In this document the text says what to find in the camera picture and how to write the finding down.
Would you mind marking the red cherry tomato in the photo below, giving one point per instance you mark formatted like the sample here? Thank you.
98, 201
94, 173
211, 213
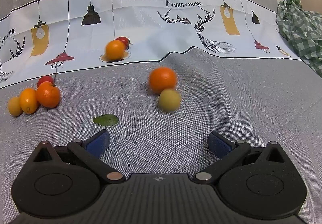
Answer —
44, 80
124, 40

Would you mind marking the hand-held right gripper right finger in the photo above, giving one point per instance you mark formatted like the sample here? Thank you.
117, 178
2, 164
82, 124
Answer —
220, 145

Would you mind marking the orange tomato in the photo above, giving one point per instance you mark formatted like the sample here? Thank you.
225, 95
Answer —
115, 50
163, 80

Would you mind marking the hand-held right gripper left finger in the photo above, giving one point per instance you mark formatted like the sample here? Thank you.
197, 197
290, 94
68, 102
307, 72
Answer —
97, 143

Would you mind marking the grey sofa cover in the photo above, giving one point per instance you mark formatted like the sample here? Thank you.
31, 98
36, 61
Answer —
221, 103

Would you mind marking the yellow-green round fruit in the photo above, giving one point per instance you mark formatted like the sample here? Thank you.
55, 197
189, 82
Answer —
169, 100

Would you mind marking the orange mandarin with long stem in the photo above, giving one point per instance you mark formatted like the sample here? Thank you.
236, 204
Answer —
48, 95

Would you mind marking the small yellow round fruit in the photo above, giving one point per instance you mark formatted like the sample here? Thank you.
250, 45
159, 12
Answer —
14, 106

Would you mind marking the green checked cloth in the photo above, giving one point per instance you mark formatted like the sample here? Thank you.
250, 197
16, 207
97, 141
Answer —
301, 27

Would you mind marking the white printed cloth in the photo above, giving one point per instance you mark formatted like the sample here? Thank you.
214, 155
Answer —
151, 25

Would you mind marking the green leaf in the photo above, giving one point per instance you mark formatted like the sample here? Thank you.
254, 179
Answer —
105, 120

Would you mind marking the orange kumquat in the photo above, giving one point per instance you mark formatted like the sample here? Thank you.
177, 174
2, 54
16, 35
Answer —
29, 100

